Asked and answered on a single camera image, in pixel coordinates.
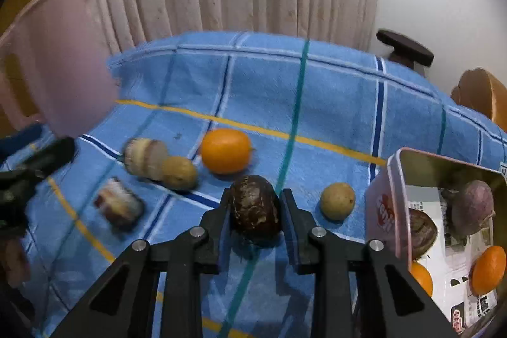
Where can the orange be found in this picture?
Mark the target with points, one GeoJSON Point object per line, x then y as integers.
{"type": "Point", "coordinates": [422, 278]}
{"type": "Point", "coordinates": [225, 151]}
{"type": "Point", "coordinates": [489, 270]}

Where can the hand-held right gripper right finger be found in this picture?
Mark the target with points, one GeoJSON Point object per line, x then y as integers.
{"type": "Point", "coordinates": [288, 237]}

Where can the dark wooden stool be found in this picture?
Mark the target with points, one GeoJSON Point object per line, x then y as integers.
{"type": "Point", "coordinates": [404, 47]}

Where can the person's left hand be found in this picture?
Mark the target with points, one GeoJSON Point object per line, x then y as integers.
{"type": "Point", "coordinates": [14, 262]}

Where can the small tan round fruit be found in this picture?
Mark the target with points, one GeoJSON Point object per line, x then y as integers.
{"type": "Point", "coordinates": [337, 201]}
{"type": "Point", "coordinates": [180, 172]}

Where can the purple passion fruit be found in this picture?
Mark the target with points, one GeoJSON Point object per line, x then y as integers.
{"type": "Point", "coordinates": [473, 207]}

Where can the red white cake slice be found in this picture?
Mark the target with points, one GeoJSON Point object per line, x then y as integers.
{"type": "Point", "coordinates": [119, 205]}

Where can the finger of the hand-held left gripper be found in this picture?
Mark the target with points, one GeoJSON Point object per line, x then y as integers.
{"type": "Point", "coordinates": [53, 155]}

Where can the pink plastic box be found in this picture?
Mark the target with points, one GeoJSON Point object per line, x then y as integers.
{"type": "Point", "coordinates": [382, 215]}

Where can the blue plaid blanket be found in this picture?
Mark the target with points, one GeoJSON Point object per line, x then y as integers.
{"type": "Point", "coordinates": [317, 100]}

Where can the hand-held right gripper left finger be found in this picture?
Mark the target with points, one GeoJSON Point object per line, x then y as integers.
{"type": "Point", "coordinates": [214, 233]}

